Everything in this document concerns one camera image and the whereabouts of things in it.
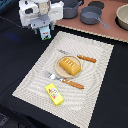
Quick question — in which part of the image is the black burner plate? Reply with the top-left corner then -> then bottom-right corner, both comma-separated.
88,1 -> 105,9

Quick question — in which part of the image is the white and blue milk carton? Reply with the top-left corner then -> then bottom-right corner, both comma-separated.
39,26 -> 51,40

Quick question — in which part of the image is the orange handled fork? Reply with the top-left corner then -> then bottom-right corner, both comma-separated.
43,71 -> 84,89

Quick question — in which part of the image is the grey cooking pot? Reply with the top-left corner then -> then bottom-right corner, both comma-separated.
62,0 -> 84,19

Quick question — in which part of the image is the round wooden plate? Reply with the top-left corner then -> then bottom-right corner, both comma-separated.
55,55 -> 82,78

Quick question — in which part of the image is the beige bowl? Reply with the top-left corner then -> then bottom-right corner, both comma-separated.
116,4 -> 128,30

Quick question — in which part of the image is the yellow butter box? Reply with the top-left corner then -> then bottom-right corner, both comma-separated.
45,83 -> 64,106

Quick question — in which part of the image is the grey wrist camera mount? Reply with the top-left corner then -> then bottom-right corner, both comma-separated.
30,14 -> 55,30

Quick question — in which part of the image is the woven beige placemat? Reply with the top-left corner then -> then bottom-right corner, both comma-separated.
13,31 -> 113,128

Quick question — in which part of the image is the orange handled knife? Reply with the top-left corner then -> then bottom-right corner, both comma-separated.
58,49 -> 97,63

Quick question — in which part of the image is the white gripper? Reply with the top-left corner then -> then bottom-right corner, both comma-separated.
19,0 -> 64,27

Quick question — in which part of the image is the orange bread loaf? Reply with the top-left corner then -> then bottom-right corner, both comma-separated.
59,57 -> 81,76

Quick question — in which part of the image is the grey frying pan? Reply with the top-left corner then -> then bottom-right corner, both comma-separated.
80,6 -> 109,29

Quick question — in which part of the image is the pink stovetop board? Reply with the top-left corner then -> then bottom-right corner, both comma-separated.
56,0 -> 128,42

